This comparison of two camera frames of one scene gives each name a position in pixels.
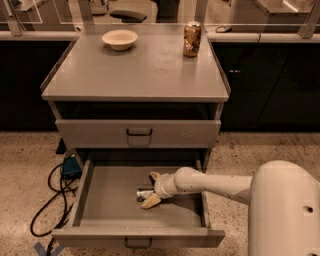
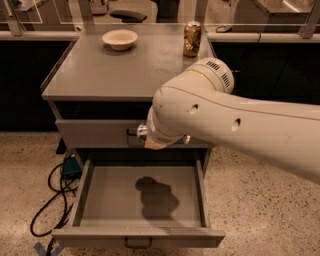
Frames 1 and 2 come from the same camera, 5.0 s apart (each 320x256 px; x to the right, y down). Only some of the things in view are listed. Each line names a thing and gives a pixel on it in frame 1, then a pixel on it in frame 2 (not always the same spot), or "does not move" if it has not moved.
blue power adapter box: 71,169 does not move
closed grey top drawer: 137,133 does not move
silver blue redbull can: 142,195 -> 142,132
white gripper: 162,186 -> 162,139
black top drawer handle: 127,132 does not move
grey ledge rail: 70,35 does not move
